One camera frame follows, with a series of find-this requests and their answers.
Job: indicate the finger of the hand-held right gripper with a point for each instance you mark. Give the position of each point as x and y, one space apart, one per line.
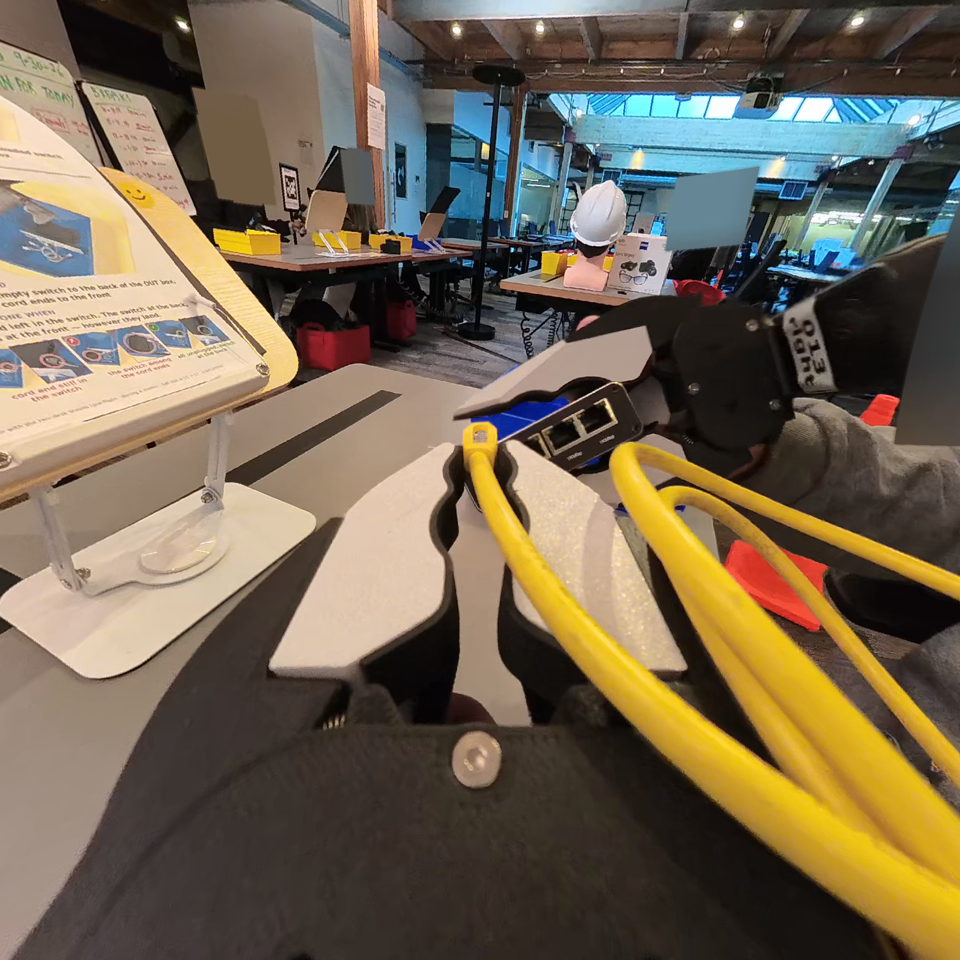
577 360

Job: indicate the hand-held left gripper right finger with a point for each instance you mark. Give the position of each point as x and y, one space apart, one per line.
600 577

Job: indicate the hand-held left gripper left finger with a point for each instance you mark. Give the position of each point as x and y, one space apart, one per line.
375 577

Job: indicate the black network switch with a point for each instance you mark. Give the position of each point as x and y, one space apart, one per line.
585 427

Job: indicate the person's right forearm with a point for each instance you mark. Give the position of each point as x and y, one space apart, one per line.
862 480

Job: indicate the small wooden table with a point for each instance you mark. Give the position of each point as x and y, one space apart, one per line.
547 289

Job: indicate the blue plastic bin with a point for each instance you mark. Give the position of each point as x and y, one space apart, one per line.
525 418

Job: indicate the mannequin head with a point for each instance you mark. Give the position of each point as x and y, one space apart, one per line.
585 268

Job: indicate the white product box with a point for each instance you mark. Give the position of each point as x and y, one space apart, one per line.
637 262

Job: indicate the white hard hat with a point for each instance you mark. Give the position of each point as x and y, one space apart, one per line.
598 214

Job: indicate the narrow red bin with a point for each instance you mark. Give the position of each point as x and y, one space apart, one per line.
401 321

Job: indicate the white sign stand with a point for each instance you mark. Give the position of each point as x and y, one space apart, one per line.
150 577

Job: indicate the wide red bin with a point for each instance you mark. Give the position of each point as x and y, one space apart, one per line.
334 346

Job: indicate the long wooden table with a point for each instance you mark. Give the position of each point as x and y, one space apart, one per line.
330 259

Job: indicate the ceiling projector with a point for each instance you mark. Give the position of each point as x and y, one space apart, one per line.
761 94

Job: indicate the person's grey trouser leg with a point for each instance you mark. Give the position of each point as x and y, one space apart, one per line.
922 675

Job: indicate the yellow plastic bin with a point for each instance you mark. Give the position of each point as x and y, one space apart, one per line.
247 240

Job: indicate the instruction sign board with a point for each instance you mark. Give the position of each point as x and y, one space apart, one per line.
90 285

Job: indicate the handwritten whiteboard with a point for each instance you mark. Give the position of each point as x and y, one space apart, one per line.
139 142

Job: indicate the green lettered whiteboard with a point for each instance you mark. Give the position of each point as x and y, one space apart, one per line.
45 105

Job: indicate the wooden post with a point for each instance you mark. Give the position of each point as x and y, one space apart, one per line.
366 75

